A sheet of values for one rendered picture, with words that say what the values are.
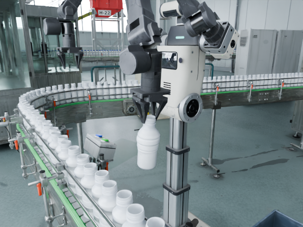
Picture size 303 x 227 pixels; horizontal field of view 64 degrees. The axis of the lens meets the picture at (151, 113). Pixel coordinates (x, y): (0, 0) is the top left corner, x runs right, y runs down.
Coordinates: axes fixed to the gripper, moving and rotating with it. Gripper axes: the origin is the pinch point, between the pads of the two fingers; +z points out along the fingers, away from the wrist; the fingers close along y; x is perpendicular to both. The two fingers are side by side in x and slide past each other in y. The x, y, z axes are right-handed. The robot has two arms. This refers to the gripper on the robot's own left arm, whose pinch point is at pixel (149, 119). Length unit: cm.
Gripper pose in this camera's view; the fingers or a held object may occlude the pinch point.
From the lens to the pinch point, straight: 71.8
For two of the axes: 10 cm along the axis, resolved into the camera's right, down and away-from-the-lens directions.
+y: 8.3, -1.4, 5.4
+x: -5.5, -2.9, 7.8
